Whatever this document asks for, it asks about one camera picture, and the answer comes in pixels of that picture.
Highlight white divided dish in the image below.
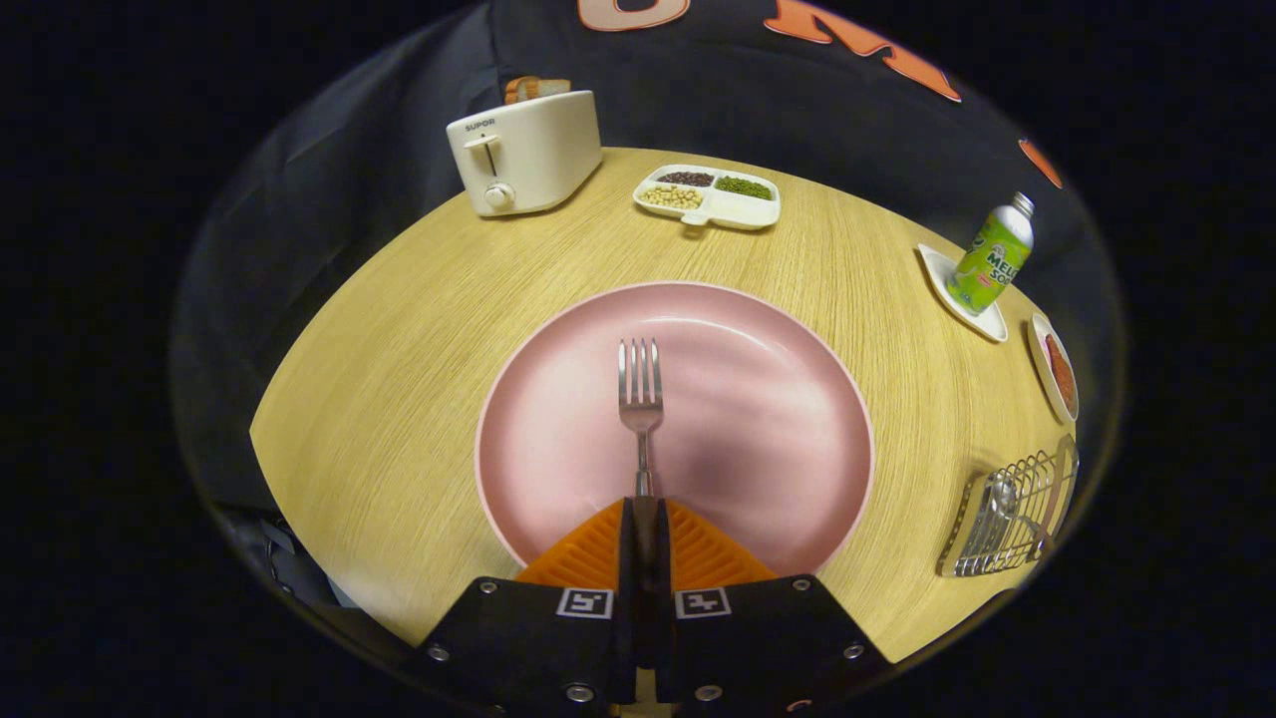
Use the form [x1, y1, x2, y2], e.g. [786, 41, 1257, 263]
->
[633, 164, 783, 232]

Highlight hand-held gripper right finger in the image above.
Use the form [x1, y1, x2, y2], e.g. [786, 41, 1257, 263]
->
[653, 497, 893, 711]

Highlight wooden handle metal spoon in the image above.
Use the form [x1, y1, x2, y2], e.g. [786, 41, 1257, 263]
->
[972, 474, 1063, 564]

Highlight brown fried meat piece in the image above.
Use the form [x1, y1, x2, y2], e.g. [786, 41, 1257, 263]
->
[1044, 334, 1077, 410]

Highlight green label soda bottle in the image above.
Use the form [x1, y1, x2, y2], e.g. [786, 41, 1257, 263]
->
[945, 191, 1036, 317]

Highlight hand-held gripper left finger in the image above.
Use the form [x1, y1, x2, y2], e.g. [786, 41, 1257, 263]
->
[414, 497, 639, 709]

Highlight white square coaster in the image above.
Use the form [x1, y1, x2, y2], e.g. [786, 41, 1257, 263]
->
[917, 243, 1009, 344]

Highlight white plate of food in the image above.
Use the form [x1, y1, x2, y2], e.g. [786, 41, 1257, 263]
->
[1028, 311, 1081, 425]

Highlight metal wire cutlery basket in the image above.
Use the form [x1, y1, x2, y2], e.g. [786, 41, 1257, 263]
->
[935, 434, 1081, 579]

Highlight toast bread slices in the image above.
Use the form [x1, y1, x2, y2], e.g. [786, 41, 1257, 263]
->
[503, 76, 573, 106]

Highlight wooden handle metal fork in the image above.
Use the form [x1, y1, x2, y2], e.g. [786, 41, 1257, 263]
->
[617, 337, 666, 569]

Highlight cream white toaster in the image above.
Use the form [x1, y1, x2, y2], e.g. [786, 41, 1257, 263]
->
[446, 90, 604, 218]

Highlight pink round plate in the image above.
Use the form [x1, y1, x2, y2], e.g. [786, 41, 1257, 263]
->
[475, 281, 876, 579]

